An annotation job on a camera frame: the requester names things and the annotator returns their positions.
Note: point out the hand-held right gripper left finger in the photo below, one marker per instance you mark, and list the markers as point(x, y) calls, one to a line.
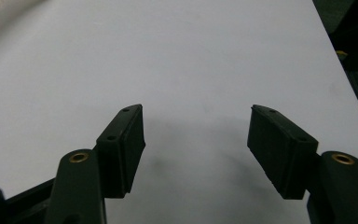
point(121, 155)

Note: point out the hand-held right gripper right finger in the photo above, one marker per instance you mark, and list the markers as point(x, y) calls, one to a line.
point(279, 155)

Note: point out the white mesh laundry bag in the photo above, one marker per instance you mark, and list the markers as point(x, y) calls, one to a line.
point(0, 15)

